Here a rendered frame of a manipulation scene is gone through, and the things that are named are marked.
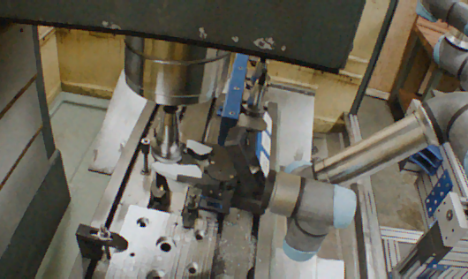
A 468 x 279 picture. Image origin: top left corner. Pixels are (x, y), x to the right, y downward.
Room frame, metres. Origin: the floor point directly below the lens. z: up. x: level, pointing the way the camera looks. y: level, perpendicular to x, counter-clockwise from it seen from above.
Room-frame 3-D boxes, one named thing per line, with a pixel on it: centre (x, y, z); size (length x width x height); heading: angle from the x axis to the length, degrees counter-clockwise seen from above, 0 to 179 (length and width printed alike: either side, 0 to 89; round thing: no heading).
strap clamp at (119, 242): (0.45, 0.26, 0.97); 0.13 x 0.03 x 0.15; 91
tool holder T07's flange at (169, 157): (0.48, 0.11, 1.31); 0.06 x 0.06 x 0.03
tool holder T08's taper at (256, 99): (0.77, -0.03, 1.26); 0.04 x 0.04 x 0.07
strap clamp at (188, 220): (0.61, 0.07, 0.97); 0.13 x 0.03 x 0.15; 1
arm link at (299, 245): (0.48, -0.18, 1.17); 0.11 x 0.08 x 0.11; 6
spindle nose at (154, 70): (0.48, 0.11, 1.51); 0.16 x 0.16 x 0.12
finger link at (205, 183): (0.45, 0.04, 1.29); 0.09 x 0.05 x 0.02; 99
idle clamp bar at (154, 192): (0.78, 0.18, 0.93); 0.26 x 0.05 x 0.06; 6
